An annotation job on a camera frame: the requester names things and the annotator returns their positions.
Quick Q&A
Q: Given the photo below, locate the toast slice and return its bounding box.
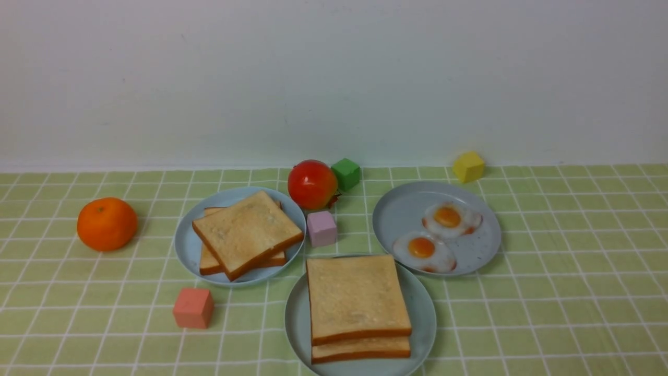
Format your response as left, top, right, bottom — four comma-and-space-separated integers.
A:
199, 207, 287, 275
306, 254, 412, 347
311, 336, 411, 364
192, 191, 305, 281

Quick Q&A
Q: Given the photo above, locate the yellow cube block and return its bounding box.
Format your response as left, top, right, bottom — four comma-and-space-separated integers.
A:
452, 151, 486, 184

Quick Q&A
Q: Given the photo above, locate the light blue bread plate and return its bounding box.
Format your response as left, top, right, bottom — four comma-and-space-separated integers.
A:
174, 186, 308, 287

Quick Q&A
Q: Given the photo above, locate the pink cube block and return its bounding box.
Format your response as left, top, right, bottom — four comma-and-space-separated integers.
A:
307, 211, 337, 248

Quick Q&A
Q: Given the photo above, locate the orange mandarin fruit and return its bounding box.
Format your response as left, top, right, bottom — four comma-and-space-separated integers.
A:
76, 197, 138, 252

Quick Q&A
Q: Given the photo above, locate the front fried egg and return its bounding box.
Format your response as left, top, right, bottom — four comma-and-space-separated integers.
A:
391, 231, 457, 273

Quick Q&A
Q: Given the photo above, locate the green cube block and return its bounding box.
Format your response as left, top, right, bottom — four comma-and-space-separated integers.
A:
331, 158, 361, 191

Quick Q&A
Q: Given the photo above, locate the teal empty serving plate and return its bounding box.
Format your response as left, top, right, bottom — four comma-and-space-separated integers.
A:
284, 254, 437, 375

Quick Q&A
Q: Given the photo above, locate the back fried egg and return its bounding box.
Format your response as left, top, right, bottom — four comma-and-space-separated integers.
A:
422, 202, 483, 240

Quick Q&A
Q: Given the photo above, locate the red tomato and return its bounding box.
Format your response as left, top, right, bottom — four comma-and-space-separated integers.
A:
287, 159, 340, 211

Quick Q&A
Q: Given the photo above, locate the salmon red cube block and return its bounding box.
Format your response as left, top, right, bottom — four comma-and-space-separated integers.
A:
172, 288, 214, 330

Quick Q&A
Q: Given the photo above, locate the fried egg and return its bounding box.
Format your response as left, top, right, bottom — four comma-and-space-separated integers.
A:
422, 202, 483, 240
391, 231, 457, 273

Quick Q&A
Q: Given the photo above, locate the grey-blue egg plate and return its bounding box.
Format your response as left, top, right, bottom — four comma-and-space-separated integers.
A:
372, 181, 503, 277

